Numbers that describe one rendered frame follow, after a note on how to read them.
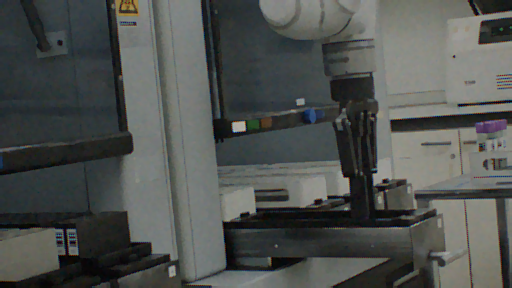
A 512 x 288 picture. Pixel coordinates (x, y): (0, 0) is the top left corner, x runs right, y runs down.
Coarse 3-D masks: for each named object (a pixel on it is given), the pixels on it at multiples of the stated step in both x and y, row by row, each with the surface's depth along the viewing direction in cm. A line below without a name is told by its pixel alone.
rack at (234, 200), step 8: (224, 192) 172; (232, 192) 171; (240, 192) 173; (248, 192) 175; (224, 200) 169; (232, 200) 171; (240, 200) 173; (248, 200) 175; (224, 208) 169; (232, 208) 171; (240, 208) 173; (248, 208) 175; (224, 216) 170; (232, 216) 171
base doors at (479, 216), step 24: (408, 144) 402; (456, 144) 391; (408, 168) 403; (432, 168) 397; (456, 168) 392; (456, 216) 394; (480, 216) 389; (456, 240) 395; (480, 240) 390; (456, 264) 396; (480, 264) 390
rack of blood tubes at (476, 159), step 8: (472, 152) 185; (480, 152) 184; (488, 152) 183; (496, 152) 182; (504, 152) 181; (472, 160) 185; (480, 160) 184; (472, 168) 185; (480, 168) 184; (504, 168) 186; (472, 176) 185; (480, 176) 184; (472, 184) 185; (480, 184) 184; (488, 184) 183
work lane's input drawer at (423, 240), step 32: (224, 224) 169; (256, 224) 165; (288, 224) 162; (320, 224) 159; (352, 224) 156; (384, 224) 153; (416, 224) 151; (256, 256) 165; (288, 256) 161; (320, 256) 158; (352, 256) 155; (384, 256) 152; (416, 256) 150; (448, 256) 151
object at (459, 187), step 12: (444, 180) 198; (456, 180) 196; (468, 180) 193; (420, 192) 185; (432, 192) 183; (444, 192) 182; (456, 192) 181; (468, 192) 179; (480, 192) 178; (492, 192) 177; (504, 192) 176; (420, 204) 185; (432, 204) 186; (504, 204) 220; (504, 216) 220; (504, 228) 220; (504, 240) 220; (504, 252) 221; (432, 264) 185; (504, 264) 221; (432, 276) 185; (504, 276) 221
